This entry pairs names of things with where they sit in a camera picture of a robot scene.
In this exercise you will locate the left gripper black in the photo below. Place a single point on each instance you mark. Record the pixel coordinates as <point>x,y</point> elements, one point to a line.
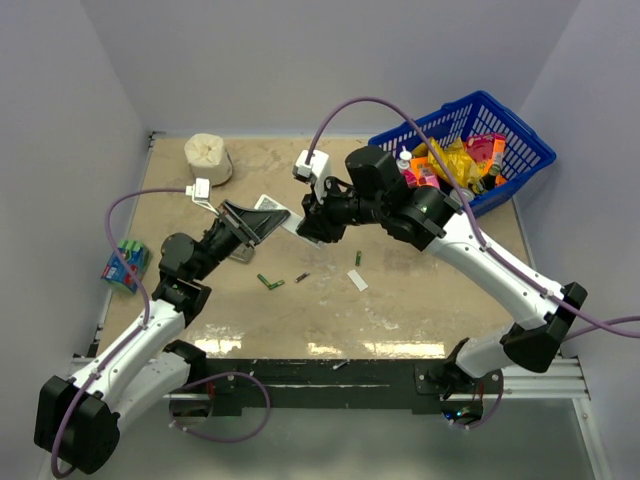
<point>266,221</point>

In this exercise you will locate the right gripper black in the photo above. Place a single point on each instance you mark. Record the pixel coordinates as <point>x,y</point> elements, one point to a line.
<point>318,221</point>

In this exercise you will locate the white battery cover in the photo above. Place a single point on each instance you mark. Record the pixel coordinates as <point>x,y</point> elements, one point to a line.
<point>357,280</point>

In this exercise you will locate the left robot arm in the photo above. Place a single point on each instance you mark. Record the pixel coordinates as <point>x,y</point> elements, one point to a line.
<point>80,418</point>

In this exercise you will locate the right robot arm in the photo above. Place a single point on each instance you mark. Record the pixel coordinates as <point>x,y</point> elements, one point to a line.
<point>542,310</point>

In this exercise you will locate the grey remote control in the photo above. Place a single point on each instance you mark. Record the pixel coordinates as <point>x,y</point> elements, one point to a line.
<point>243,254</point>

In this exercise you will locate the green battery left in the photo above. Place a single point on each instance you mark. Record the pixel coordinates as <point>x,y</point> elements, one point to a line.
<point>263,280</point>

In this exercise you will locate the white tissue roll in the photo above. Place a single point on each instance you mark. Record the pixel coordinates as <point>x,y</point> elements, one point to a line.
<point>208,158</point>

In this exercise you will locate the white bottle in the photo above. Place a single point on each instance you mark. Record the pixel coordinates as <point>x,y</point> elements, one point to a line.
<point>403,160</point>

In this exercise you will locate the orange box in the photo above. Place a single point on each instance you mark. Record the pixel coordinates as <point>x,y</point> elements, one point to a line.
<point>424,172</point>

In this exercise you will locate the red soda can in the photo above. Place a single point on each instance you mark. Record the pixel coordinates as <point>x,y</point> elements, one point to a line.
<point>458,196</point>

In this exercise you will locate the yellow snack bag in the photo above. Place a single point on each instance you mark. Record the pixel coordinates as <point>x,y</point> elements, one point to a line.
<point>454,157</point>

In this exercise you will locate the dark glass bottle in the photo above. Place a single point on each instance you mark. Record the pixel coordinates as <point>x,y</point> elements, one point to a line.
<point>487,182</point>

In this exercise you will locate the blue plastic basket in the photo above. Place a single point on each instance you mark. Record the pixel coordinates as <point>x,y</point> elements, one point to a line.
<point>476,114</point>

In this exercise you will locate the orange tall carton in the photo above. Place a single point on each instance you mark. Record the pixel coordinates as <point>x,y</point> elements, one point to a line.
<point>498,149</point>

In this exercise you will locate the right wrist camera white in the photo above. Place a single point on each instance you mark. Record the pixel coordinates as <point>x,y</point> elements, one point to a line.
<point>313,171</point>

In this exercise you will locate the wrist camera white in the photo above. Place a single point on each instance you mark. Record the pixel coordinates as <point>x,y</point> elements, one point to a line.
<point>313,171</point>
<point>199,193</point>

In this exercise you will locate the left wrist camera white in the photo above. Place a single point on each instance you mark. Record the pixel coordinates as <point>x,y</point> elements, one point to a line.
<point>199,193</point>

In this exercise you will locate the black base frame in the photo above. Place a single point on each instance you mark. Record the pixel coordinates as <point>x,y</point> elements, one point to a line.
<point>419,386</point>

